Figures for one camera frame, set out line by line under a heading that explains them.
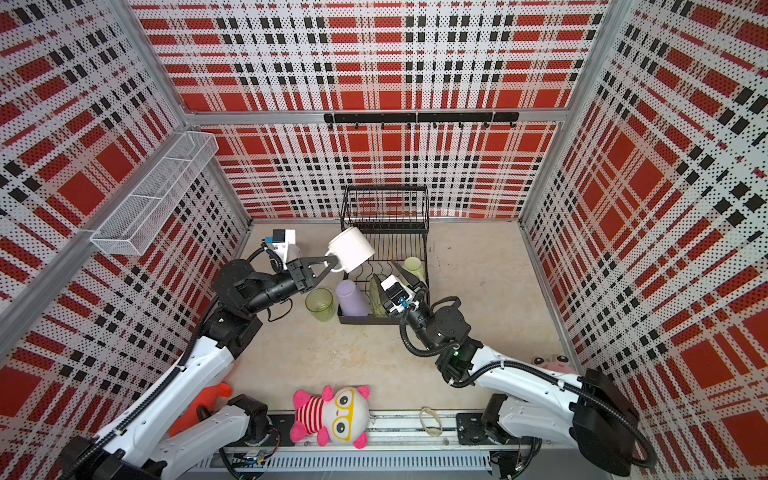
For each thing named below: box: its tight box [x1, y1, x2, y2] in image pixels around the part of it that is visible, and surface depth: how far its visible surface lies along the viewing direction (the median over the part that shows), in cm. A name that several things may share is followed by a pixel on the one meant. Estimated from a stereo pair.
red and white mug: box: [325, 226, 376, 273], surface depth 66 cm
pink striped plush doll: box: [289, 386, 371, 449], surface depth 72 cm
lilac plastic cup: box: [336, 279, 369, 317], surface depth 86 cm
